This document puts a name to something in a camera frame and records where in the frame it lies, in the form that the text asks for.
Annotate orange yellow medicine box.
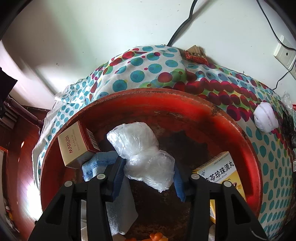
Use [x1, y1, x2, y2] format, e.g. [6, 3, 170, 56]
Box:
[192, 151, 246, 224]

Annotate white towel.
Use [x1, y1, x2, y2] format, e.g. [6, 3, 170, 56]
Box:
[81, 176, 139, 236]

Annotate light blue cloth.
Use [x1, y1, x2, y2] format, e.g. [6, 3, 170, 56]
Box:
[82, 151, 118, 182]

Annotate orange rubber chick toy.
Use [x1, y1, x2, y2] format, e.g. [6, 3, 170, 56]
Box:
[125, 232, 169, 241]

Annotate red cream Marubi box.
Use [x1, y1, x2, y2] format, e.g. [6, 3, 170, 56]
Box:
[58, 121, 101, 169]

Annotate round red rusty tray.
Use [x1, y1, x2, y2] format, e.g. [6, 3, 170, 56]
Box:
[40, 87, 263, 241]

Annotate white rolled sock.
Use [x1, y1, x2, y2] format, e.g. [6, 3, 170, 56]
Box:
[253, 102, 279, 133]

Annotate black plastic bag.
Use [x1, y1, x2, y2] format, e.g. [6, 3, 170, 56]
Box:
[282, 111, 296, 149]

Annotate small clear plastic bag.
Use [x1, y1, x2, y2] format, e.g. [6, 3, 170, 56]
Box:
[281, 91, 295, 114]

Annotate black hanging clothes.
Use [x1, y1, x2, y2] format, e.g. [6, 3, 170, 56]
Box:
[0, 68, 17, 107]

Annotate polka dot bed sheet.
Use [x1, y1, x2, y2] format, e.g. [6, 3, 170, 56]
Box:
[32, 45, 295, 239]

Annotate red snack wrapper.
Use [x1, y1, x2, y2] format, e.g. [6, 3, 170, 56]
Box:
[185, 45, 209, 65]

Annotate thin black wall cable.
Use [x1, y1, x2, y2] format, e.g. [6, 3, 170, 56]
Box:
[256, 0, 296, 91]

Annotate white wall socket plate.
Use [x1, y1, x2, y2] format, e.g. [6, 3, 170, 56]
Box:
[273, 35, 295, 78]

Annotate thick black wall cable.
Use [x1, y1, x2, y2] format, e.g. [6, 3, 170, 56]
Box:
[166, 0, 200, 47]

